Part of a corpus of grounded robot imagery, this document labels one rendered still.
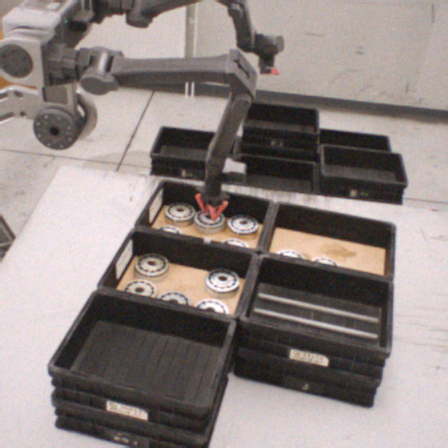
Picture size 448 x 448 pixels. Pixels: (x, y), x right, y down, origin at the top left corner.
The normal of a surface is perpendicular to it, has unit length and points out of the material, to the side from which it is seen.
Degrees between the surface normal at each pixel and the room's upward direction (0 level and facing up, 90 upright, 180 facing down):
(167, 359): 0
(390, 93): 90
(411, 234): 0
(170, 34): 90
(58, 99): 90
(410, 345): 0
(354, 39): 90
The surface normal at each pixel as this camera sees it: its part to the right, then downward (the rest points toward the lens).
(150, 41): -0.11, 0.58
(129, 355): 0.07, -0.81
